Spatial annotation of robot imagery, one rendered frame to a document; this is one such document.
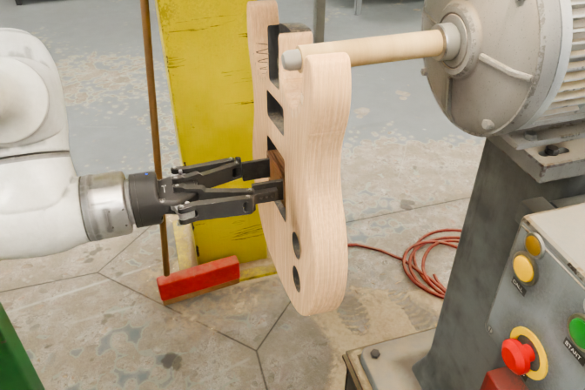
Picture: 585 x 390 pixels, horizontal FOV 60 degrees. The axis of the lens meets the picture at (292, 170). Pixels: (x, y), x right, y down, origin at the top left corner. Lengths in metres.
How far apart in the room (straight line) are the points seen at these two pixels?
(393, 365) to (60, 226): 0.99
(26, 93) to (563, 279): 0.62
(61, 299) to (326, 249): 1.61
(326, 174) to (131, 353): 1.39
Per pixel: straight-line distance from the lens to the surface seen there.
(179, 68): 1.54
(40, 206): 0.70
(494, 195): 0.96
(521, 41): 0.62
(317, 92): 0.54
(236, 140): 1.68
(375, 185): 2.48
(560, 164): 0.74
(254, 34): 0.80
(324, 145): 0.58
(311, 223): 0.61
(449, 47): 0.66
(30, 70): 0.69
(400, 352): 1.48
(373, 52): 0.62
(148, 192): 0.70
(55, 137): 0.72
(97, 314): 2.03
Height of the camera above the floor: 1.49
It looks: 36 degrees down
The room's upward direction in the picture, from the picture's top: straight up
